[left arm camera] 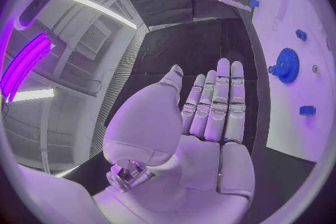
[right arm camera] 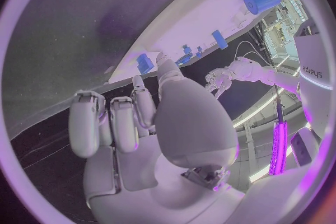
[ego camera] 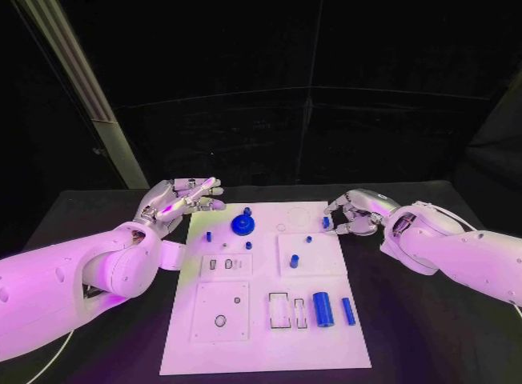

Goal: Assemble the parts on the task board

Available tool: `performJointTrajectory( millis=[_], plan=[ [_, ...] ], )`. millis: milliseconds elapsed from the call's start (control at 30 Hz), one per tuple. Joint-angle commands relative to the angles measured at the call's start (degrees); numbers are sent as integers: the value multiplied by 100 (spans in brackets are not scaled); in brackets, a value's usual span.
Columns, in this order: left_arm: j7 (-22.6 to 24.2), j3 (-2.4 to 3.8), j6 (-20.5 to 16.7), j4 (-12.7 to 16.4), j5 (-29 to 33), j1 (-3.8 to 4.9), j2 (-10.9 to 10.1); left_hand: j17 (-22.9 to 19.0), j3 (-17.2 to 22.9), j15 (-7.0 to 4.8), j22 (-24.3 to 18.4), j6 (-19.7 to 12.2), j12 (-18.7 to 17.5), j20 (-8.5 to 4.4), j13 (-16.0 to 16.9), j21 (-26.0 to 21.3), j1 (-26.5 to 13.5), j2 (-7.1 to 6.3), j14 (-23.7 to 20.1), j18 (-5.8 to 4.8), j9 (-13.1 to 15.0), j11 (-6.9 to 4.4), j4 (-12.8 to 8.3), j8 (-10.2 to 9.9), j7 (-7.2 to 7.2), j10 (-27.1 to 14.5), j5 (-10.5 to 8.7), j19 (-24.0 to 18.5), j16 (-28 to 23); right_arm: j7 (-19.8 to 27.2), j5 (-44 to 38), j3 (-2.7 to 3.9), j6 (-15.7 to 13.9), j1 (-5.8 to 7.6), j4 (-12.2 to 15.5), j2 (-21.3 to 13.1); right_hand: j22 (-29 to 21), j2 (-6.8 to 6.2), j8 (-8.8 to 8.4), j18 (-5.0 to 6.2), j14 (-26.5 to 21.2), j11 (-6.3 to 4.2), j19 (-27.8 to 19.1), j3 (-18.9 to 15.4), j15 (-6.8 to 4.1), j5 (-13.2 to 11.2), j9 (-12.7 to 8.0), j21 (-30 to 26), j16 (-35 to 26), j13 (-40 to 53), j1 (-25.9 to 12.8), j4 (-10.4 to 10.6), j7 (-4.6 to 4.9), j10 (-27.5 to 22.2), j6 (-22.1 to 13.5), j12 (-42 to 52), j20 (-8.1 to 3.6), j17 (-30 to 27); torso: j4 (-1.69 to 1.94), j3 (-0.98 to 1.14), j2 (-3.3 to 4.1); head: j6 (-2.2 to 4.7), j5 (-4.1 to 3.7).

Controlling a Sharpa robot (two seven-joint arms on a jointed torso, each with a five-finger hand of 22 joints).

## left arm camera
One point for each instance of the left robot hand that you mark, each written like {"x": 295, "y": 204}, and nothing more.
{"x": 147, "y": 123}

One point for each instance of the white task board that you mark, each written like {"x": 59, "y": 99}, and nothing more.
{"x": 296, "y": 60}

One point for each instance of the blue plug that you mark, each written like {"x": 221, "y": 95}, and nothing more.
{"x": 301, "y": 34}

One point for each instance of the blue peg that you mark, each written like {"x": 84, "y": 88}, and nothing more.
{"x": 272, "y": 69}

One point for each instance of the blue gear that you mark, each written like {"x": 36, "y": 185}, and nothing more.
{"x": 288, "y": 65}

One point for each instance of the glowing light bar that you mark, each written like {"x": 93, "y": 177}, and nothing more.
{"x": 25, "y": 66}

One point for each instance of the blue rectangular block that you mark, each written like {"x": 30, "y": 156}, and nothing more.
{"x": 307, "y": 110}

